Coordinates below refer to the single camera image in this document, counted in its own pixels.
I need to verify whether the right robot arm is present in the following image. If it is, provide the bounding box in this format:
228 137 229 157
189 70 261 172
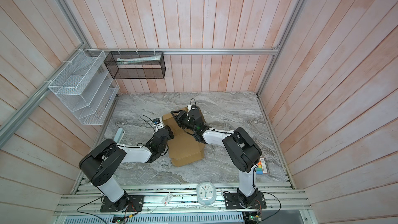
171 105 262 198

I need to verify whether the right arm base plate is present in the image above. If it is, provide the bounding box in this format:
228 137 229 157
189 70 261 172
222 191 267 209

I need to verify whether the paper in black basket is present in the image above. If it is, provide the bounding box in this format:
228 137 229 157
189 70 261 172
116 55 162 65

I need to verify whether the colourful marker pack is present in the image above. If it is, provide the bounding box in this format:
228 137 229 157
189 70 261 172
255 157 269 175

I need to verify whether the aluminium rail front frame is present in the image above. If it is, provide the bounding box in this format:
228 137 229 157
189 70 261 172
54 181 312 217

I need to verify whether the white round clock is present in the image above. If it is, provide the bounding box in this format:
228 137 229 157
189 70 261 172
197 182 217 205

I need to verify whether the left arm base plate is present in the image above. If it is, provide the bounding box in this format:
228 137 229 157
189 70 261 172
100 194 144 213

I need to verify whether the brown cardboard box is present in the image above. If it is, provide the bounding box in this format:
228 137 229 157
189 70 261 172
162 113 205 167

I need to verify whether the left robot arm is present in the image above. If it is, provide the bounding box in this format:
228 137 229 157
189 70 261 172
79 126 174 203

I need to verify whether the light blue small device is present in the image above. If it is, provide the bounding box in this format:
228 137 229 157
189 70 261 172
114 128 125 143

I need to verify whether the white wire mesh shelf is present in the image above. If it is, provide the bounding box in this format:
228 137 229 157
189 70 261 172
49 49 119 125

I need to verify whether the white paper tag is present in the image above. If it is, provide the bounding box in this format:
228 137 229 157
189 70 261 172
162 192 174 206

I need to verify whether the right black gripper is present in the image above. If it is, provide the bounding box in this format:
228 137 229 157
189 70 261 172
171 111 198 135

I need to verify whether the black wire mesh basket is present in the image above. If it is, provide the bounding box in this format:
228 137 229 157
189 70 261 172
104 51 166 79

